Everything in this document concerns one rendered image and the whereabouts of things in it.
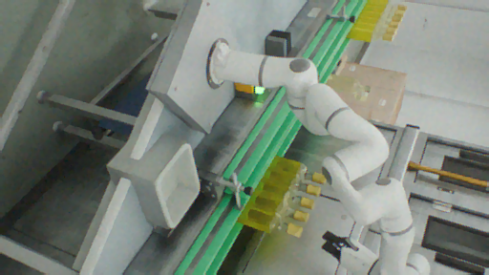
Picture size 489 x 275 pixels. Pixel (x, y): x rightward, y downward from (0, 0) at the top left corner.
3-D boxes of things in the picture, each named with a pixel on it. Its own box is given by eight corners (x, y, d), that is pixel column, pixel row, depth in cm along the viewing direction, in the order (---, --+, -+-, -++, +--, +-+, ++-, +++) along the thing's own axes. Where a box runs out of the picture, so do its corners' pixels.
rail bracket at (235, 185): (218, 204, 152) (252, 217, 147) (211, 170, 140) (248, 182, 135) (223, 198, 154) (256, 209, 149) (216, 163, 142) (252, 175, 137)
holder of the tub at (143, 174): (151, 232, 144) (172, 240, 141) (128, 173, 125) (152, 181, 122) (180, 192, 155) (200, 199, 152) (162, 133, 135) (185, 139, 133)
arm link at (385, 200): (381, 198, 131) (336, 222, 128) (361, 132, 123) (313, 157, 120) (419, 222, 116) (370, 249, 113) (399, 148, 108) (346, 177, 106)
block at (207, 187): (199, 195, 153) (217, 201, 150) (194, 176, 146) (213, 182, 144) (204, 187, 155) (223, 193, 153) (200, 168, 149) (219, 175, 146)
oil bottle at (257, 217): (220, 216, 157) (278, 237, 149) (218, 206, 153) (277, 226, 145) (227, 204, 161) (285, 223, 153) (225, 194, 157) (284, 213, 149)
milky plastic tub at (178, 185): (148, 222, 140) (172, 232, 137) (129, 174, 125) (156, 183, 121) (179, 182, 151) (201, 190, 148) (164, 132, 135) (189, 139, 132)
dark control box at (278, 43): (265, 55, 191) (284, 59, 188) (264, 38, 185) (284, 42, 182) (273, 45, 196) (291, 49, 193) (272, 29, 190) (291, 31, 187)
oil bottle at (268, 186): (235, 191, 164) (291, 210, 156) (234, 181, 160) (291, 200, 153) (243, 180, 168) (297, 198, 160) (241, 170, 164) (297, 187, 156)
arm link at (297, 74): (268, 46, 136) (321, 54, 130) (273, 78, 146) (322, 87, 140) (256, 69, 131) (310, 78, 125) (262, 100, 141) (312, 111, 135)
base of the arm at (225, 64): (201, 65, 133) (250, 74, 127) (216, 28, 136) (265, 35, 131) (217, 91, 147) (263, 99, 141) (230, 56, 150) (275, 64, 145)
